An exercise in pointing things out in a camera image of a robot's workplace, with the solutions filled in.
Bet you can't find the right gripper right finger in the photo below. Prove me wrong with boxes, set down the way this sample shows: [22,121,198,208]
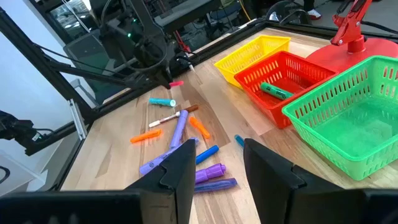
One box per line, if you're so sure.
[244,138,398,224]

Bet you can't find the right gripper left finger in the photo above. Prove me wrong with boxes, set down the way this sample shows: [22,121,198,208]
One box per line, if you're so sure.
[0,139,197,224]

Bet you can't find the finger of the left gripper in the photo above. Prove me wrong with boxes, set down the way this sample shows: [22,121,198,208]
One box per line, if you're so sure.
[155,70,167,90]
[163,72,174,90]

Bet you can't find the cyan Sharpie highlighter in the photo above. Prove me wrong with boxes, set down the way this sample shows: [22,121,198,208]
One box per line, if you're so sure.
[148,97,177,108]

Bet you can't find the brown Expo marker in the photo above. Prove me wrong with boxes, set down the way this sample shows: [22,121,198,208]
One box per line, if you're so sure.
[148,104,200,129]

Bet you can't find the chunky purple marker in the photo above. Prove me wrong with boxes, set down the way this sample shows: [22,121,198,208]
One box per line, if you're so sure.
[195,162,228,184]

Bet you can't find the violet pen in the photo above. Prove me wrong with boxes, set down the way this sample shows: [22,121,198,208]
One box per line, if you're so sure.
[193,177,239,194]

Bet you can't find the blue Expo marker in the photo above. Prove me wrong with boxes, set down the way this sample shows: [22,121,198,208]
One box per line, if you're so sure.
[195,144,220,166]

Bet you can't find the purple highlighter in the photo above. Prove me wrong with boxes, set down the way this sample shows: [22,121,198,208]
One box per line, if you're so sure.
[139,136,200,175]
[169,109,190,149]

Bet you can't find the orange highlighter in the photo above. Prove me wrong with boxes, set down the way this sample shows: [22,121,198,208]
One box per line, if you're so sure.
[188,116,211,140]
[129,128,163,144]

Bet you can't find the teal marker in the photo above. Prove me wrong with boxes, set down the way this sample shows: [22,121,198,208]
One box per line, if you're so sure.
[234,134,246,149]

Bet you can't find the green highlighter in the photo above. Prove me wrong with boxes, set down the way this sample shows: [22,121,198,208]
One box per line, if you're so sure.
[259,82,295,101]

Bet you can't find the grey side desk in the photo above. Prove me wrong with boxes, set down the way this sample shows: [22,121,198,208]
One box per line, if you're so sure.
[63,29,125,105]

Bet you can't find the yellow plastic basket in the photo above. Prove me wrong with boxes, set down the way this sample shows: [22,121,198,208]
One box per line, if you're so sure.
[213,34,292,89]

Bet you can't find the red plastic basket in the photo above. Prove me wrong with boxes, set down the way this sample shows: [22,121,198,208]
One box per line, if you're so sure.
[233,50,339,129]

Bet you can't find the green plastic basket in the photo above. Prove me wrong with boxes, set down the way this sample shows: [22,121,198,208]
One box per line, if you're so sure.
[282,55,398,181]

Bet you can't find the black floor fan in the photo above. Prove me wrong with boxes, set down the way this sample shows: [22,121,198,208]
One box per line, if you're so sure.
[266,0,312,26]

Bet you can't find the white and red shoe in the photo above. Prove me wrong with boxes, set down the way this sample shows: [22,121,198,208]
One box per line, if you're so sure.
[307,8,323,21]

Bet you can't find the red desk lamp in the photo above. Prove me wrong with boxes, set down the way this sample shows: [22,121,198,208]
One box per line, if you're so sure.
[306,0,398,74]

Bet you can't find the silver metal bracket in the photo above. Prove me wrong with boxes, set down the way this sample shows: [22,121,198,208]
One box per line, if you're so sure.
[68,98,88,141]

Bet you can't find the yellow cable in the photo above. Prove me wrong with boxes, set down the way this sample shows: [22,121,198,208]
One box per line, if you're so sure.
[238,0,251,22]

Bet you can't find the black aluminium table frame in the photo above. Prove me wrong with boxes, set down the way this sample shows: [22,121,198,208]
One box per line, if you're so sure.
[0,6,398,191]

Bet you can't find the black lamp cord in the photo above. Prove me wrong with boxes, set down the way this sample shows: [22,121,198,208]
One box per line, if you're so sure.
[360,20,398,35]

